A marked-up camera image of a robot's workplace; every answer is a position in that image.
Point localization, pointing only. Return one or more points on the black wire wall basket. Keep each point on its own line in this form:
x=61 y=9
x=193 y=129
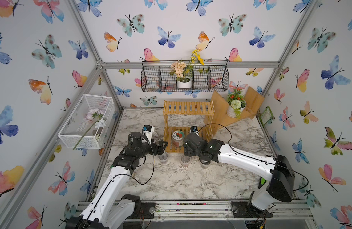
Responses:
x=161 y=76

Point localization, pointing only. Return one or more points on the two-tier bamboo shelf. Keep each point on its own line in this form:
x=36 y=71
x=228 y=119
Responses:
x=180 y=116

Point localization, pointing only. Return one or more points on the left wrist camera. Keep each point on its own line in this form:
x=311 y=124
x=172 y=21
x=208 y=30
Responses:
x=148 y=131

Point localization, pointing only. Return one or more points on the yellow artificial flower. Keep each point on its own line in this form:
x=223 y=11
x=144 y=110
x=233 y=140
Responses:
x=195 y=58

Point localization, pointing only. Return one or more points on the dark seed jar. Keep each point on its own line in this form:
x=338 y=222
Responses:
x=205 y=164

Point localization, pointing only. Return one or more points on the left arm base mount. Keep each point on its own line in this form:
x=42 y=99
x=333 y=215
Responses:
x=131 y=207

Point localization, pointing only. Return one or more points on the green black garden glove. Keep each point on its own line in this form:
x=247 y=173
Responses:
x=262 y=181

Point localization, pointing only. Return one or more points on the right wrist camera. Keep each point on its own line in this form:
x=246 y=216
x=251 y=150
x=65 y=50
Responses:
x=194 y=129

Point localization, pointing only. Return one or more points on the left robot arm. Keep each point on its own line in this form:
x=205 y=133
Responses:
x=100 y=214

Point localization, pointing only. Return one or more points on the red seed jar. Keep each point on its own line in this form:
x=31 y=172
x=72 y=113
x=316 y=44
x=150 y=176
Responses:
x=185 y=160

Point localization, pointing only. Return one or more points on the potted red green flowers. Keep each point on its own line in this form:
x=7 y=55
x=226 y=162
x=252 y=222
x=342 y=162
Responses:
x=236 y=103

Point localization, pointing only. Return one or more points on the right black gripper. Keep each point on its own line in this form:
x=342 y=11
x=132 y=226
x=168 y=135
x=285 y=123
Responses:
x=187 y=152

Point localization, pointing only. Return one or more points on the left strawberry lid jar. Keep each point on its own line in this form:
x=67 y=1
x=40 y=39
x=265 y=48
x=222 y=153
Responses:
x=177 y=138

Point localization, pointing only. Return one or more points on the wooden corner shelf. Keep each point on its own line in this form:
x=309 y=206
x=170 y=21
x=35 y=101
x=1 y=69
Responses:
x=226 y=116

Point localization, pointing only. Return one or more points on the white mesh wall box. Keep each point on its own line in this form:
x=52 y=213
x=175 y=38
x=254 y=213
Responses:
x=77 y=123

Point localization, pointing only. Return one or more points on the white pot peach flowers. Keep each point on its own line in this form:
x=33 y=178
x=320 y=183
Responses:
x=180 y=70

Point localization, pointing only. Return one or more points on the aluminium front rail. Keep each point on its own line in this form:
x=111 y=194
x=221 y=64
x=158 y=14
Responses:
x=183 y=210

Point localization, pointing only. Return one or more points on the green framed small board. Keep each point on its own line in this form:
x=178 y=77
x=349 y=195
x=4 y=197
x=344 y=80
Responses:
x=266 y=117

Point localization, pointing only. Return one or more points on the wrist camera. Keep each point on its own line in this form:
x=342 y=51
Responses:
x=194 y=129
x=148 y=131

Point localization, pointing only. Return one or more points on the pink artificial flower stem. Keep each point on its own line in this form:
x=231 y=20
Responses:
x=96 y=117

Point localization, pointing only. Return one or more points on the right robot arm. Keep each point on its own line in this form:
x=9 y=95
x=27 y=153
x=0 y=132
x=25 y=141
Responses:
x=277 y=172

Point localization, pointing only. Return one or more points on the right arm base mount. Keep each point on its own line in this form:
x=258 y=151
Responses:
x=245 y=209

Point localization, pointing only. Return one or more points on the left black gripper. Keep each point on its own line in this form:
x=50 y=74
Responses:
x=159 y=149

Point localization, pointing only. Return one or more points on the purple seed jar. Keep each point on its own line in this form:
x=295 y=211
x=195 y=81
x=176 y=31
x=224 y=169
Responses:
x=163 y=158

